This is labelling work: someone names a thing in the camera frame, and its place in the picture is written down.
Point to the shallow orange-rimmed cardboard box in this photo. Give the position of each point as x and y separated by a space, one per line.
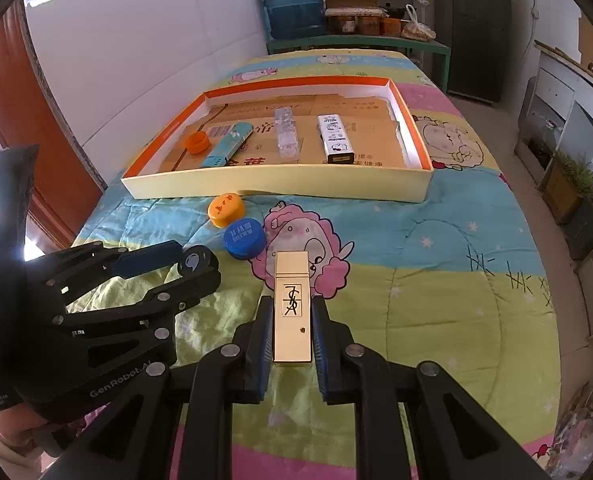
366 125

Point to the orange printed bottle cap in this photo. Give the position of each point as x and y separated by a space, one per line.
226 208

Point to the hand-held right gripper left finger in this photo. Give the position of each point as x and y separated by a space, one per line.
264 350

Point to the light blue cartoon box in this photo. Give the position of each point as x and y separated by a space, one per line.
226 145

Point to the blue water jug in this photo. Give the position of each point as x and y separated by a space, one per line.
292 0

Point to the red door frame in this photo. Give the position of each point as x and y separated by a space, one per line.
21 100

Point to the blue bottle cap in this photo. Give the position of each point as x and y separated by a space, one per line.
245 238

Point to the black bottle cap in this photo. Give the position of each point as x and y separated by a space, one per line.
199 259

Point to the green table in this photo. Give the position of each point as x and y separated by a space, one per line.
356 42

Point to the white plastic bag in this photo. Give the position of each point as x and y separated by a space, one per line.
417 27

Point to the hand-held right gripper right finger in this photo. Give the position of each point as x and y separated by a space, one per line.
321 350

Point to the gold rectangular box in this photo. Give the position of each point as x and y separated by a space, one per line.
292 305

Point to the row of orange food containers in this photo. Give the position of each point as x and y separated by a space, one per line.
361 22

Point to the clear plastic tube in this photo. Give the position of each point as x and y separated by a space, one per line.
286 132

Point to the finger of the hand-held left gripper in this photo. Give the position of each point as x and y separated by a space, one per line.
146 259
176 295

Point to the dark refrigerator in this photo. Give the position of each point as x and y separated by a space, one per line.
476 30

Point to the white kitchen counter cabinet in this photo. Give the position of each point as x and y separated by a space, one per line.
576 120

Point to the potted green plants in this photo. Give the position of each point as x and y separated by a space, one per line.
576 195

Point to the white cartoon rectangular box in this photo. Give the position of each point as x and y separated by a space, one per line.
335 138

